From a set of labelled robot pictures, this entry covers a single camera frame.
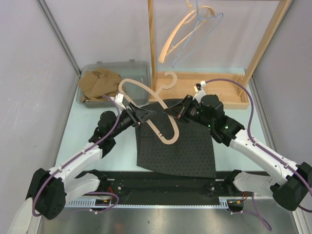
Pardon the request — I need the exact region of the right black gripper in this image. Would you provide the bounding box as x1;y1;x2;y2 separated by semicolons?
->
164;95;213;128

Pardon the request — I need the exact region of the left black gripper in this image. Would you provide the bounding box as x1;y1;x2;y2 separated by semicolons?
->
109;102;155;138

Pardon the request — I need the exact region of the light wooden hanger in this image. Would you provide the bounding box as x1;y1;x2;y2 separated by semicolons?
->
118;71;179;145

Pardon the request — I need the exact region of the dark grey dotted skirt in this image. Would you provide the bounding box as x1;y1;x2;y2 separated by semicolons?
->
135;98;217;178

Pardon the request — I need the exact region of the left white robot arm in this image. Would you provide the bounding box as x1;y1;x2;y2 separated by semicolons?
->
26;103;156;220

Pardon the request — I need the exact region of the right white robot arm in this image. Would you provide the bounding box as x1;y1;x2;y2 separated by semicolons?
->
164;95;312;211

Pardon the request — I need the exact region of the hanging wooden hanger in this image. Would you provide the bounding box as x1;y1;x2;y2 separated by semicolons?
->
158;0;224;68

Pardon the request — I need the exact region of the clear grey plastic bin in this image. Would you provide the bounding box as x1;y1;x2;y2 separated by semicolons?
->
77;60;151;105

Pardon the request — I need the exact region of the tan crumpled cloth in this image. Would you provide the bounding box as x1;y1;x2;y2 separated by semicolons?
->
78;67;121;103

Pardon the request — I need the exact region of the wooden clothes rack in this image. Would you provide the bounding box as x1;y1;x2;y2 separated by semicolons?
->
147;0;292;110

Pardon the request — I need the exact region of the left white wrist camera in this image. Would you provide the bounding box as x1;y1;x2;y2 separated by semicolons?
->
114;93;126;110

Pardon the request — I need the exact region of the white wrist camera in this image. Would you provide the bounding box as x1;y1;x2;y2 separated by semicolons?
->
114;93;126;110
194;80;207;96

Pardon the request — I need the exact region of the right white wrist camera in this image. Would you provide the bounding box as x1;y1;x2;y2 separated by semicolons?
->
194;80;207;96

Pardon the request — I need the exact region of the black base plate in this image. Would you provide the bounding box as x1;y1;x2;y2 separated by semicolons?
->
96;171;251;206

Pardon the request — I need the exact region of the light blue wire hanger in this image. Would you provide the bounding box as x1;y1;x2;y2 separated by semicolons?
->
166;0;224;68

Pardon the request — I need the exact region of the white slotted cable duct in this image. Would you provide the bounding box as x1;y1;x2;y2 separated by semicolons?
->
65;198;229;209

